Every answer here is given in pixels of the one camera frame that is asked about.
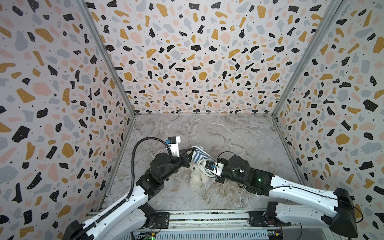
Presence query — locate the blue white striped knit sweater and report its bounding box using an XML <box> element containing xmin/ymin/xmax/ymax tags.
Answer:
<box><xmin>192</xmin><ymin>146</ymin><xmax>215</xmax><ymax>164</ymax></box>

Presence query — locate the white fluffy teddy bear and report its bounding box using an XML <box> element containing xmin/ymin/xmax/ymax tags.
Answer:
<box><xmin>188</xmin><ymin>164</ymin><xmax>221</xmax><ymax>198</ymax></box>

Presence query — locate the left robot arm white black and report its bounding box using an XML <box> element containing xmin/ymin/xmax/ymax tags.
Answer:
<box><xmin>63</xmin><ymin>147</ymin><xmax>196</xmax><ymax>240</ymax></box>

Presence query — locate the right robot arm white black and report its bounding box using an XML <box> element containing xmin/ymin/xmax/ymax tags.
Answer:
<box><xmin>205</xmin><ymin>156</ymin><xmax>358</xmax><ymax>239</ymax></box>

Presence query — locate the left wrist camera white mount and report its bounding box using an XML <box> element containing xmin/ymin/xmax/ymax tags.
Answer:
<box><xmin>166</xmin><ymin>136</ymin><xmax>181</xmax><ymax>158</ymax></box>

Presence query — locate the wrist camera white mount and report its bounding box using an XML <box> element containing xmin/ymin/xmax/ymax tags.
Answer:
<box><xmin>166</xmin><ymin>136</ymin><xmax>181</xmax><ymax>158</ymax></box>
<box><xmin>199</xmin><ymin>160</ymin><xmax>224</xmax><ymax>178</ymax></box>

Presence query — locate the black corrugated cable conduit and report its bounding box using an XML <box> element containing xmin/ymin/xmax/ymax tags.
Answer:
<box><xmin>70</xmin><ymin>136</ymin><xmax>172</xmax><ymax>240</ymax></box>

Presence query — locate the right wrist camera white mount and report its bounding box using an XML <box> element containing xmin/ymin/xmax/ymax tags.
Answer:
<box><xmin>199</xmin><ymin>160</ymin><xmax>224</xmax><ymax>178</ymax></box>

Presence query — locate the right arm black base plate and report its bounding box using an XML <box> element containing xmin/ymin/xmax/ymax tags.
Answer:
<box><xmin>249</xmin><ymin>202</ymin><xmax>291</xmax><ymax>227</ymax></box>

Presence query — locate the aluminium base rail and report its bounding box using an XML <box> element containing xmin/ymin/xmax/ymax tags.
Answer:
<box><xmin>86</xmin><ymin>208</ymin><xmax>289</xmax><ymax>232</ymax></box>

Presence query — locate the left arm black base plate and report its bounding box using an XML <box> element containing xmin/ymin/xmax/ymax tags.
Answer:
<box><xmin>139</xmin><ymin>212</ymin><xmax>170</xmax><ymax>230</ymax></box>

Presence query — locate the grey vented cable duct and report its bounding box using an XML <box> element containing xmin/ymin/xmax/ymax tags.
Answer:
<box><xmin>119</xmin><ymin>230</ymin><xmax>269</xmax><ymax>240</ymax></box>

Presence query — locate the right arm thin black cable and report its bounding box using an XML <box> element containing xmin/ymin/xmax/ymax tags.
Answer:
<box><xmin>215</xmin><ymin>150</ymin><xmax>364</xmax><ymax>224</ymax></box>

